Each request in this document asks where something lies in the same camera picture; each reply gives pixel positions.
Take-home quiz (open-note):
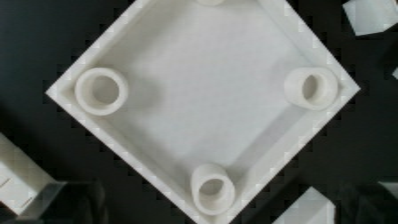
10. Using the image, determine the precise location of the white table leg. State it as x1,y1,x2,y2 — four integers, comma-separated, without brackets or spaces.
271,188,335,224
0,133,65,220

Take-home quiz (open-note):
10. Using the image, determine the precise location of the white square tabletop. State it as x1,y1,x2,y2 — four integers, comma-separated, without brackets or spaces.
46,0,358,224

